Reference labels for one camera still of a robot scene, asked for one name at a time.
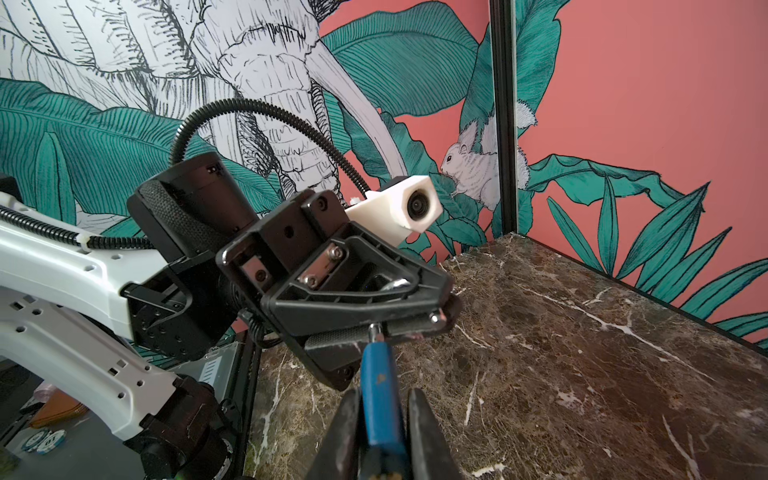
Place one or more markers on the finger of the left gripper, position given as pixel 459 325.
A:
pixel 395 331
pixel 355 281

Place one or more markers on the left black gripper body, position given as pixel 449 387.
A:
pixel 271 253

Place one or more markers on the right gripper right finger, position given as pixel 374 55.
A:
pixel 430 454

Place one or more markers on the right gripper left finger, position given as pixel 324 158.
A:
pixel 338 454

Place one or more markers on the blue padlock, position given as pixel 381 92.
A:
pixel 385 454

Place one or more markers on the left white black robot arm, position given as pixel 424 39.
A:
pixel 70 302

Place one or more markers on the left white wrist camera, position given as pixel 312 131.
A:
pixel 410 205

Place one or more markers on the left black frame post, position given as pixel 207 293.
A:
pixel 503 53

